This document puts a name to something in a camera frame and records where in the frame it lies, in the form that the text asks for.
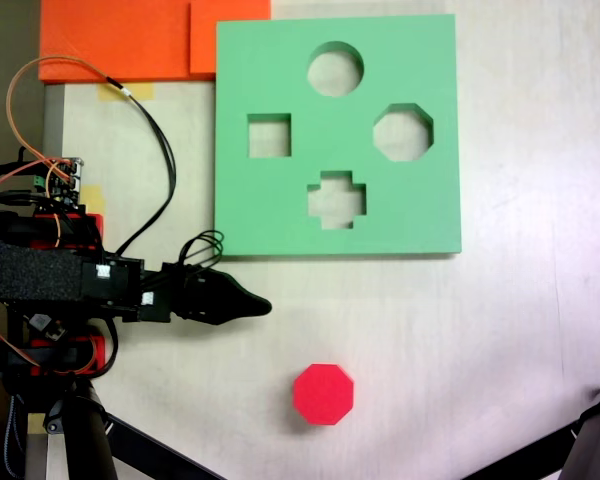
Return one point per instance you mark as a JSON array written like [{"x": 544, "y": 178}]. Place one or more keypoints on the curved black gripper jaw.
[{"x": 225, "y": 312}]

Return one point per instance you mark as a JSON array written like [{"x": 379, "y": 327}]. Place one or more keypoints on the broad flat black gripper jaw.
[{"x": 230, "y": 292}]

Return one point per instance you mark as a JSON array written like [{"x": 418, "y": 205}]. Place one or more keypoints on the red octagonal pillar block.
[{"x": 323, "y": 395}]

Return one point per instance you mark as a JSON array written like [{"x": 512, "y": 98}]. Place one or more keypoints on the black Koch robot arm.
[{"x": 30, "y": 270}]

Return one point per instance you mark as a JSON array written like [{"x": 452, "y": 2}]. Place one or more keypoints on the orange flat block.
[{"x": 120, "y": 40}]

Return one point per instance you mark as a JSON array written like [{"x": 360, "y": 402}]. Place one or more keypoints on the yellow tape piece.
[
  {"x": 96, "y": 197},
  {"x": 142, "y": 91}
]

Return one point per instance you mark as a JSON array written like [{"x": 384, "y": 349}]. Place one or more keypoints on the small black converter board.
[{"x": 42, "y": 322}]

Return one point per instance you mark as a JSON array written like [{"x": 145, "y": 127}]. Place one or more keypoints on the thin black tripod brace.
[
  {"x": 155, "y": 450},
  {"x": 525, "y": 455}
]

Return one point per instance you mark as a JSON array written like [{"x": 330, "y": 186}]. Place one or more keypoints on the black red table clamp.
[
  {"x": 40, "y": 227},
  {"x": 45, "y": 357}
]

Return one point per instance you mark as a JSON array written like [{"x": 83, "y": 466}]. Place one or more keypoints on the circuit board with connectors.
[{"x": 62, "y": 185}]

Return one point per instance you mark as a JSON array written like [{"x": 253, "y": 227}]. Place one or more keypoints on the black tripod leg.
[
  {"x": 597, "y": 440},
  {"x": 85, "y": 440}
]

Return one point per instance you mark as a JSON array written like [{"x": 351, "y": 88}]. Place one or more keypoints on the green shape sorter board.
[{"x": 420, "y": 225}]

